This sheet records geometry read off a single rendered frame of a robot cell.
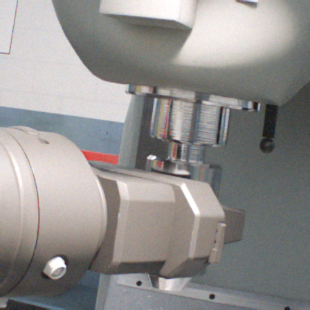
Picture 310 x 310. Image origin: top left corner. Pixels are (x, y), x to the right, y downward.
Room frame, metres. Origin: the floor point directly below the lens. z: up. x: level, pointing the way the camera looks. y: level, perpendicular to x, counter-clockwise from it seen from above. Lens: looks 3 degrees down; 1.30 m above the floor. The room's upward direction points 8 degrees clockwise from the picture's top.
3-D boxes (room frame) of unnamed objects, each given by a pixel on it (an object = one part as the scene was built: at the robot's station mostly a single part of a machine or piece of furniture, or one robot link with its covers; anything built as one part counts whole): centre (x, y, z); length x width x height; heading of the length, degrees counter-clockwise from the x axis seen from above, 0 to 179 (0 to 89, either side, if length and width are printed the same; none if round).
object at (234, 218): (0.51, -0.04, 1.23); 0.06 x 0.02 x 0.03; 138
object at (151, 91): (0.53, -0.02, 1.31); 0.09 x 0.09 x 0.01
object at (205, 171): (0.53, -0.02, 1.26); 0.05 x 0.05 x 0.01
